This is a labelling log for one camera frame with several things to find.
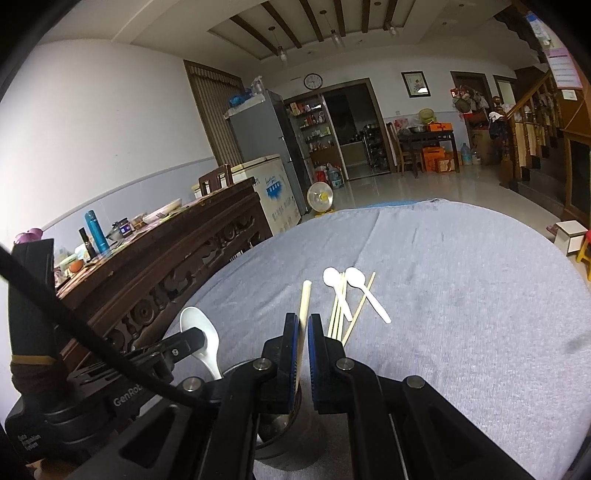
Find carved dark wooden table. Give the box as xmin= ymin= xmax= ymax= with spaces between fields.
xmin=55 ymin=178 xmax=274 ymax=370

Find purple plastic lid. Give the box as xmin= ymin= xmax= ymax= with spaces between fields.
xmin=15 ymin=226 xmax=45 ymax=245

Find grey tablecloth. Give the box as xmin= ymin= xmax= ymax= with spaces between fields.
xmin=161 ymin=198 xmax=588 ymax=480

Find metal kitchen rack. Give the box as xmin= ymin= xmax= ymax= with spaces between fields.
xmin=362 ymin=123 xmax=391 ymax=172

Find dark wooden dining table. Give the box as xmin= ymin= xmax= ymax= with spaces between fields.
xmin=396 ymin=129 xmax=461 ymax=179

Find white stool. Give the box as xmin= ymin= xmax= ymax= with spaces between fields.
xmin=554 ymin=220 xmax=590 ymax=254

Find blue thermos bottle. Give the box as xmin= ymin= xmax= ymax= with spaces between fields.
xmin=84 ymin=210 xmax=112 ymax=255

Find wooden chopstick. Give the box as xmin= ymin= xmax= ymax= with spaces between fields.
xmin=294 ymin=280 xmax=313 ymax=403
xmin=338 ymin=273 xmax=347 ymax=341
xmin=342 ymin=271 xmax=377 ymax=345
xmin=332 ymin=272 xmax=345 ymax=337
xmin=327 ymin=272 xmax=343 ymax=336

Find pink wall calendar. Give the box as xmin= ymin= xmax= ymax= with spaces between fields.
xmin=545 ymin=45 xmax=584 ymax=90

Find black bottle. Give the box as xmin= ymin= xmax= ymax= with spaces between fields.
xmin=78 ymin=226 xmax=98 ymax=260

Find orange cardboard box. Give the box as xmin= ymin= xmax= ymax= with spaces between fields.
xmin=422 ymin=146 xmax=458 ymax=174

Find small floor fan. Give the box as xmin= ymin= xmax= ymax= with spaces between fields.
xmin=307 ymin=181 xmax=336 ymax=217

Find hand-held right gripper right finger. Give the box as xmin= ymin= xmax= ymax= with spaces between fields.
xmin=308 ymin=313 xmax=536 ymax=480

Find sliding glass door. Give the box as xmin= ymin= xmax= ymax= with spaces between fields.
xmin=322 ymin=82 xmax=394 ymax=182

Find metal cup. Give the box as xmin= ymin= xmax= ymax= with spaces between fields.
xmin=222 ymin=357 xmax=304 ymax=462

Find wooden staircase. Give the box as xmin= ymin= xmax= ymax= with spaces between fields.
xmin=498 ymin=68 xmax=591 ymax=223

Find shelf of groceries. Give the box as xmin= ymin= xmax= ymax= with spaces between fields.
xmin=287 ymin=95 xmax=343 ymax=175

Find grey refrigerator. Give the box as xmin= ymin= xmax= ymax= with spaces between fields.
xmin=225 ymin=90 xmax=308 ymax=216

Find black cable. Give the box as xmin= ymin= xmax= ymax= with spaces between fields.
xmin=0 ymin=251 xmax=222 ymax=409

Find brown slatted door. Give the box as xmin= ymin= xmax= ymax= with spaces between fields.
xmin=184 ymin=60 xmax=246 ymax=171

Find white plastic spoon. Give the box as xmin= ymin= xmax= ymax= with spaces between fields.
xmin=345 ymin=267 xmax=393 ymax=324
xmin=322 ymin=267 xmax=354 ymax=323
xmin=179 ymin=306 xmax=223 ymax=382

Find dark wooden dining chair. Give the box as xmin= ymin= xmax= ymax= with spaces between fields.
xmin=386 ymin=122 xmax=417 ymax=175

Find framed wall picture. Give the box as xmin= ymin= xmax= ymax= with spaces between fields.
xmin=401 ymin=71 xmax=432 ymax=99

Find white chest freezer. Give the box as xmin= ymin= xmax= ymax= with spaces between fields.
xmin=191 ymin=154 xmax=302 ymax=236

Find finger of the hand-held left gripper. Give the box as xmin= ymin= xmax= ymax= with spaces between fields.
xmin=122 ymin=327 xmax=207 ymax=384

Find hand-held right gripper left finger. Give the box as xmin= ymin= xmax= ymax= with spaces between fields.
xmin=78 ymin=312 xmax=301 ymax=480

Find red plastic stool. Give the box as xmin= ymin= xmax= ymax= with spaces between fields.
xmin=575 ymin=230 xmax=591 ymax=280

